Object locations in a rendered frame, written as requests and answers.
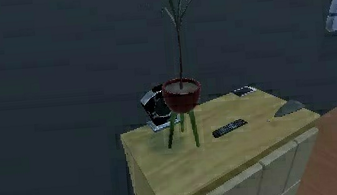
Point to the black and silver alarm clock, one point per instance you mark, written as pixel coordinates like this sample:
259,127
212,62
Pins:
154,109

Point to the house plant in red pot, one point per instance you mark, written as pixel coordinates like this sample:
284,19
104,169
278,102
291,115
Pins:
181,94

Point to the black remote control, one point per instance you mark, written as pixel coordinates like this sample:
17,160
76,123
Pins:
229,127

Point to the black phone with silver rim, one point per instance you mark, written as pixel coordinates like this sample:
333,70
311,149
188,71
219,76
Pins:
244,91

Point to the light wooden chest of drawers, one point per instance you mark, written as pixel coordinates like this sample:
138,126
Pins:
234,153

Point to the grey flat wedge shape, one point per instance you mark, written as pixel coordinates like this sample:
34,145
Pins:
288,108

